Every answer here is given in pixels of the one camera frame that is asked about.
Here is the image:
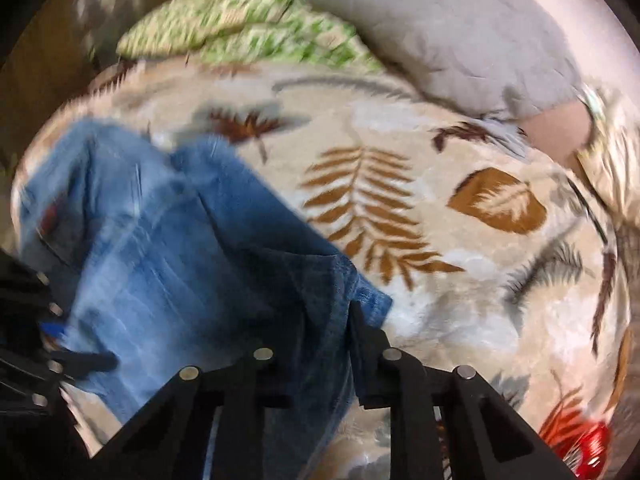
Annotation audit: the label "green white patterned quilt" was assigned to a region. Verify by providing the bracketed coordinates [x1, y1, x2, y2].
[116, 0, 383, 74]

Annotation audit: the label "blue denim jeans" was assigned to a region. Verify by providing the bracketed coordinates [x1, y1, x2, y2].
[15, 119, 392, 479]

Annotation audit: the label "cream floral cloth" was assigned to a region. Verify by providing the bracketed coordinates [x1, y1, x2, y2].
[577, 81, 640, 228]

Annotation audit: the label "grey quilted pillow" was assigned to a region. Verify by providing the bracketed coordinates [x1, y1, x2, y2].
[307, 0, 582, 119]

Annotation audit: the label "red plastic basket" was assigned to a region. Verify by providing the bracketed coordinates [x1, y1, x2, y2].
[538, 404, 611, 480]

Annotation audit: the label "beige leaf-pattern blanket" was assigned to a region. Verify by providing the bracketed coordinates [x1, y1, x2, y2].
[8, 56, 634, 480]

